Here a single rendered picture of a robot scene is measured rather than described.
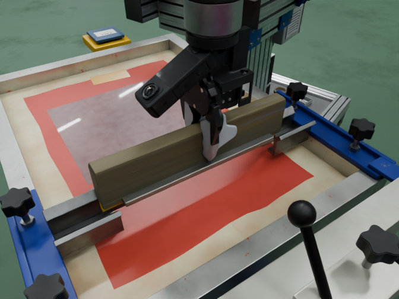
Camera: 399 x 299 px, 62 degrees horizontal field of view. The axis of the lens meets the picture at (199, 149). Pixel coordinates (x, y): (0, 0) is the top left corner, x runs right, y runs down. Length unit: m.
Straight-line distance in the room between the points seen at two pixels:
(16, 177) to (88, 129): 0.21
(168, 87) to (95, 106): 0.46
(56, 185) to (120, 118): 0.23
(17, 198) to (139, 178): 0.17
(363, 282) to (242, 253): 0.17
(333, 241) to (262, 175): 0.23
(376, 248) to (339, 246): 0.10
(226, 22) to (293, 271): 0.31
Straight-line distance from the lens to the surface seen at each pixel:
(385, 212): 0.55
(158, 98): 0.43
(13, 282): 1.80
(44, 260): 0.53
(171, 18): 1.40
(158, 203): 0.61
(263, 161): 0.69
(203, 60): 0.44
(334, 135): 0.72
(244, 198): 0.62
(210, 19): 0.43
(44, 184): 0.70
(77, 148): 0.76
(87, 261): 0.56
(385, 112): 2.87
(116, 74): 1.01
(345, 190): 0.63
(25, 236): 0.57
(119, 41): 1.23
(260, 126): 0.61
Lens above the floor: 1.42
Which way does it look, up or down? 41 degrees down
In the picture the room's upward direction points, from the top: straight up
